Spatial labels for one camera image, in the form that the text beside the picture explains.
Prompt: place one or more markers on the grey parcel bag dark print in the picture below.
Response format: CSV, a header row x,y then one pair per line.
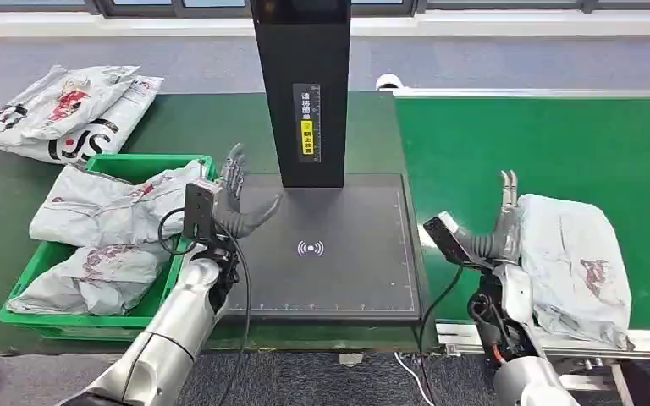
x,y
89,280

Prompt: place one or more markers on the grey parcel with red print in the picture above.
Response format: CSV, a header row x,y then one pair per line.
x,y
67,103

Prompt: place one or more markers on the white parcel with black letters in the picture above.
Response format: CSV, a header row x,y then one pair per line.
x,y
106,140

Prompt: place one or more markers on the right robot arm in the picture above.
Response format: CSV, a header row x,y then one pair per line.
x,y
527,381

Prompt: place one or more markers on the black scale platform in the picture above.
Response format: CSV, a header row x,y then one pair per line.
x,y
347,269

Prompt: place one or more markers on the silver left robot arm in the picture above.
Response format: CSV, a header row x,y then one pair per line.
x,y
179,330

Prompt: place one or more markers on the grey parcel bag red print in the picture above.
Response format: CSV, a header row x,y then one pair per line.
x,y
106,207

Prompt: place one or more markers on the black and yellow label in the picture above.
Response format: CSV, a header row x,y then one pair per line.
x,y
307,123

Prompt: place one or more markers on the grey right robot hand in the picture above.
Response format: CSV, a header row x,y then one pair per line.
x,y
499,244

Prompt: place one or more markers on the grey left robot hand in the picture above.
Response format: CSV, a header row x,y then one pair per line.
x,y
235,216

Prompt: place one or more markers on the green plastic crate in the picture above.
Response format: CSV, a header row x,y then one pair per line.
x,y
106,328

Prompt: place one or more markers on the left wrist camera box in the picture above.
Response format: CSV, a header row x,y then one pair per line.
x,y
200,210

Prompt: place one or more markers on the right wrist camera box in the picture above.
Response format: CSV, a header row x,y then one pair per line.
x,y
448,238

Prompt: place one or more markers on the green conveyor belt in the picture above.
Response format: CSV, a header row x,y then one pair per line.
x,y
527,145

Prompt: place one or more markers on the white tape scrap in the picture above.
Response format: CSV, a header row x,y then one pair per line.
x,y
351,359

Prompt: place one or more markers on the metal bracket under conveyor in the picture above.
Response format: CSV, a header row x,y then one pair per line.
x,y
588,378

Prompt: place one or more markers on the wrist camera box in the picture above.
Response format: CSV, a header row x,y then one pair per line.
x,y
448,238
200,210

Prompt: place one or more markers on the black scanner pillar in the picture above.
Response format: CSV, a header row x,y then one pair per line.
x,y
302,56

